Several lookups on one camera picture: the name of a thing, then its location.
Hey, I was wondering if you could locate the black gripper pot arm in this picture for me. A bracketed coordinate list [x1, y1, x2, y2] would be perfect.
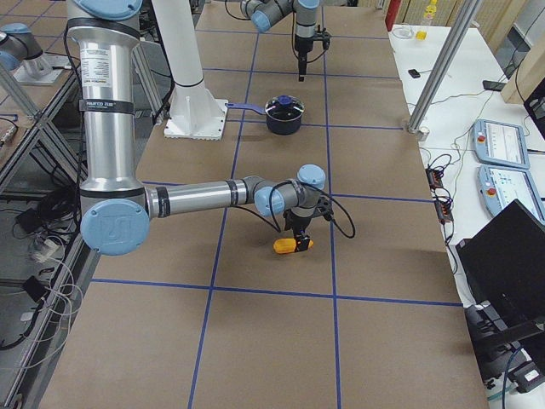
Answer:
[294, 36, 313, 82]

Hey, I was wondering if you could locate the black gripper corn arm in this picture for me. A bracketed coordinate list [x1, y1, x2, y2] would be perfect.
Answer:
[284, 209, 316, 252]

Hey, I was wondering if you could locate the yellow corn cob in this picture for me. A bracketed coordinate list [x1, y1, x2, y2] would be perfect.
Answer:
[272, 239, 314, 255]

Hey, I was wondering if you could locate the glass pot lid blue knob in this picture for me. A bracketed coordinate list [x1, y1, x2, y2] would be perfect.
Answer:
[265, 95, 305, 120]

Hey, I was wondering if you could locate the silver robot arm with corn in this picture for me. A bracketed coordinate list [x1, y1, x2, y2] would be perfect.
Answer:
[65, 1, 326, 256]

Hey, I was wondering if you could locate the silver robot arm at pot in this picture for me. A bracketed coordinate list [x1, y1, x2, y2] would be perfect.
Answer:
[239, 0, 320, 62]

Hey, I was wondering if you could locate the dark blue saucepan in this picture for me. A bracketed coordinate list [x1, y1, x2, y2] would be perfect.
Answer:
[226, 102, 303, 135]

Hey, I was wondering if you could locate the small black device on table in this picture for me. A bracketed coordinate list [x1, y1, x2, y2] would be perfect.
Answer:
[408, 69, 421, 78]

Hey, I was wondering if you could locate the black laptop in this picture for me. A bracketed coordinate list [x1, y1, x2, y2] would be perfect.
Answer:
[456, 199, 544, 326]

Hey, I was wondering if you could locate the lower blue teach pendant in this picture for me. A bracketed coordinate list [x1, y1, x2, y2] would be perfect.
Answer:
[478, 164, 544, 222]

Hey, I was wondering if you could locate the blue teach pendant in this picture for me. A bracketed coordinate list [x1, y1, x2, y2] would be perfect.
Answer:
[478, 164, 544, 222]
[471, 119, 530, 170]

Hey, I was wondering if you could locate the upper blue teach pendant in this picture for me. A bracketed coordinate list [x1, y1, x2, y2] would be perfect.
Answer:
[471, 119, 530, 170]

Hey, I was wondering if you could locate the black wrist camera mount corn arm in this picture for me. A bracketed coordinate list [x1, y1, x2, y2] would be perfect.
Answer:
[313, 195, 334, 222]

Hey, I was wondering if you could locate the black cable on pot arm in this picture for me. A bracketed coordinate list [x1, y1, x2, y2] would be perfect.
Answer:
[291, 23, 332, 65]

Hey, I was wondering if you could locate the black cable on corn arm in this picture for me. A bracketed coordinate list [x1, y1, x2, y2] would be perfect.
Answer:
[270, 178, 357, 239]

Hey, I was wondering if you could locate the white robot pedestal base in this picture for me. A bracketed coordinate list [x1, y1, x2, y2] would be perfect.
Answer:
[152, 0, 227, 141]

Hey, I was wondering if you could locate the aluminium frame post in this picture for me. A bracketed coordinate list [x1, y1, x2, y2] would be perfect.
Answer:
[405, 0, 481, 141]

